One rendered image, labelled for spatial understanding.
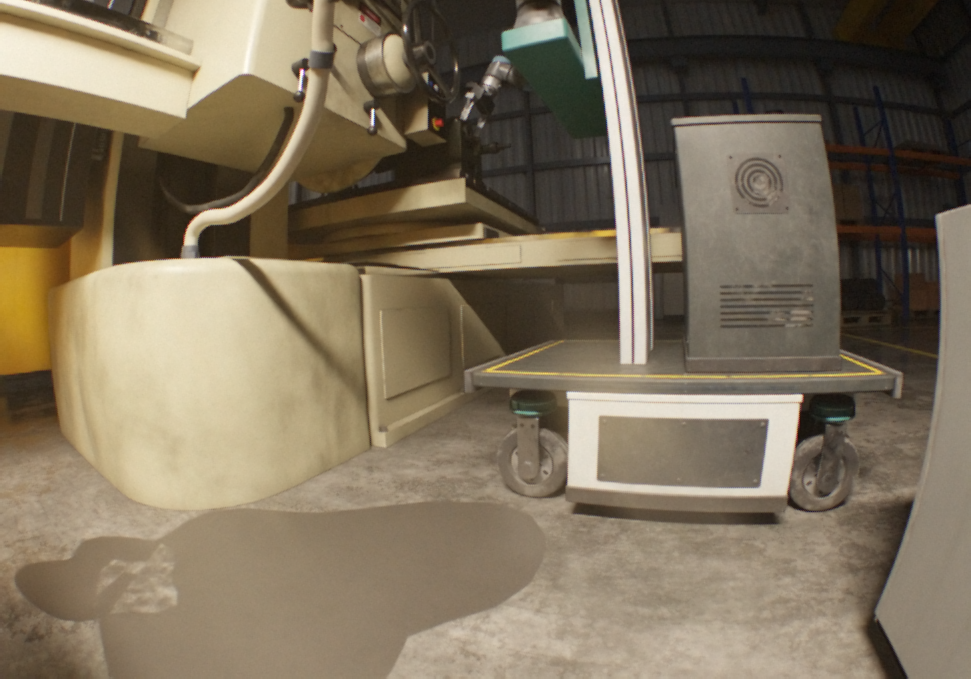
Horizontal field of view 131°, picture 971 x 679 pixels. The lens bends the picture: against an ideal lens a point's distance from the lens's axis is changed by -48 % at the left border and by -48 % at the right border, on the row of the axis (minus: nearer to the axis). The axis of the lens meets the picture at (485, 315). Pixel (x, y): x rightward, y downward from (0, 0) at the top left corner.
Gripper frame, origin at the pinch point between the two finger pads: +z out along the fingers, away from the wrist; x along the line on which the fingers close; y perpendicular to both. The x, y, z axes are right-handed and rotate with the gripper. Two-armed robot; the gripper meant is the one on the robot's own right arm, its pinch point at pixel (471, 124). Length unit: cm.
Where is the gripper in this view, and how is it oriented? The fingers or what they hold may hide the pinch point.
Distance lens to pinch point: 164.7
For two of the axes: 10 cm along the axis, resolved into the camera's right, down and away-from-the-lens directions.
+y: 8.7, 3.8, -3.2
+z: -3.9, 9.2, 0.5
